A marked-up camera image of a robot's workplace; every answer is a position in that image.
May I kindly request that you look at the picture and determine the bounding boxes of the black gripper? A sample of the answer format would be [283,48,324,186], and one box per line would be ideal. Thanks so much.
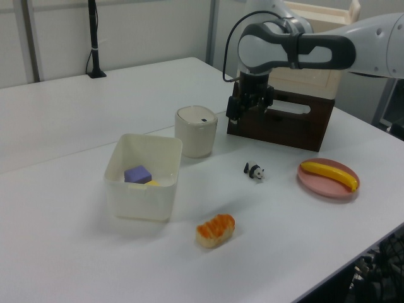
[226,71,275,125]

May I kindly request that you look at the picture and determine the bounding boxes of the cream plastic box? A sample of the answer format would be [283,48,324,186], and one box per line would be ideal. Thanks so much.
[104,133,184,222]

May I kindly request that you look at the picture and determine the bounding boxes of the cream lidded trash can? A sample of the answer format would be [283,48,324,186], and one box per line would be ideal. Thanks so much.
[174,105,218,158]

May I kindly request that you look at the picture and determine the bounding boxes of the toy panda figure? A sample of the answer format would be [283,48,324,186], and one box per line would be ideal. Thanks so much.
[242,160,266,183]

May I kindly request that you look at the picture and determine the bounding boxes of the yellow toy banana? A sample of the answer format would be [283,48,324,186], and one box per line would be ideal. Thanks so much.
[299,160,360,193]

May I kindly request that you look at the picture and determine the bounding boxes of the pink plate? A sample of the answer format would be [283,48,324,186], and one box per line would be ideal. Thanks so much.
[296,158,360,200]

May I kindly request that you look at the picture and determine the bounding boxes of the orange toy sushi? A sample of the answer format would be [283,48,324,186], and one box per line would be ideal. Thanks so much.
[195,213,236,249]

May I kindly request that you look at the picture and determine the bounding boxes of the purple cube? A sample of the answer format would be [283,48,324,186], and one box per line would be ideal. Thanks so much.
[124,165,153,184]

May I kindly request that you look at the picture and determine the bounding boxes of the black pole with base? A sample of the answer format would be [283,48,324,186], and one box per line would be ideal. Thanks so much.
[85,0,107,79]

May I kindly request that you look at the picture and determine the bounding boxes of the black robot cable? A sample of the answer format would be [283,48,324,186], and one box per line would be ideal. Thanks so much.
[222,10,296,85]

